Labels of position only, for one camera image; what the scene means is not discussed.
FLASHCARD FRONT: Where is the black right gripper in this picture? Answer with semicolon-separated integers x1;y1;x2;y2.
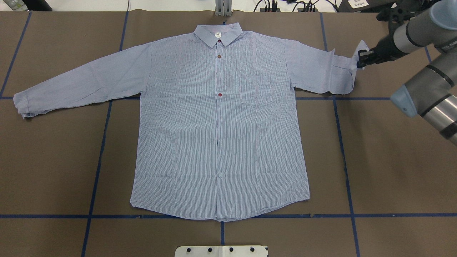
356;37;397;69

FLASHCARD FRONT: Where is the light blue striped shirt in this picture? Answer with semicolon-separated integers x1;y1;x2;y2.
13;23;368;222

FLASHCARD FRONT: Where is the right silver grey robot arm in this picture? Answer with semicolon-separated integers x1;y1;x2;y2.
356;0;457;144

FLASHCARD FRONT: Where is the blue tape line crosswise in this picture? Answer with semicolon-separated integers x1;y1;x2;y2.
0;213;457;219

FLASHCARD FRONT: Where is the aluminium frame post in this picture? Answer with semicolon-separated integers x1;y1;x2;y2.
215;0;233;17

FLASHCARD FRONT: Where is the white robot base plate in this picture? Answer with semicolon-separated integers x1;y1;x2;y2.
174;245;269;257

